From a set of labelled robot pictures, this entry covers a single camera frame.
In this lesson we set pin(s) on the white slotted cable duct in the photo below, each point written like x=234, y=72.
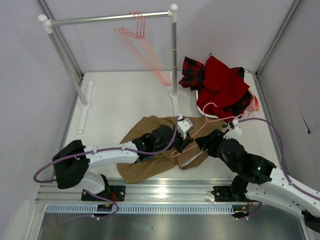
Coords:
x=94, y=208

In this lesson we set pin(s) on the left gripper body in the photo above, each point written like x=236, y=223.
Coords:
x=182, y=141

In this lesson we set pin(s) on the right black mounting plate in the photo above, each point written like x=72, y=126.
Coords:
x=225, y=193

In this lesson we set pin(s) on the silver clothes rack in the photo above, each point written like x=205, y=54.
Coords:
x=135, y=42

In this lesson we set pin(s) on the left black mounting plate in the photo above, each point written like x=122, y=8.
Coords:
x=115, y=193

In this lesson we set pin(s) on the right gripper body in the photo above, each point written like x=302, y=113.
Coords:
x=206, y=143

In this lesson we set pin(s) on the pink garment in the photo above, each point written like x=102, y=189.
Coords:
x=253, y=107

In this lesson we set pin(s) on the black mounting plate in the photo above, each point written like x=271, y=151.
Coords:
x=115, y=193
x=225, y=193

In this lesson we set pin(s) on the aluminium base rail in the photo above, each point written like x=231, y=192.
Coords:
x=159, y=191

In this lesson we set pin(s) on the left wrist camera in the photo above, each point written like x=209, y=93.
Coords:
x=184, y=126

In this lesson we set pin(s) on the tan pleated skirt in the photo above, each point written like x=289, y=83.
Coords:
x=136, y=172

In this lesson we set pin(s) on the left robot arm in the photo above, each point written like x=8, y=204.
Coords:
x=74, y=163

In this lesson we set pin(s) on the red black plaid garment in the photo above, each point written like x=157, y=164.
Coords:
x=193, y=74

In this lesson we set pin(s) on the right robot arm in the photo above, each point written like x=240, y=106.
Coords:
x=260, y=180

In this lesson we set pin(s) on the white laundry basket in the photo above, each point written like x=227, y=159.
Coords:
x=199, y=109

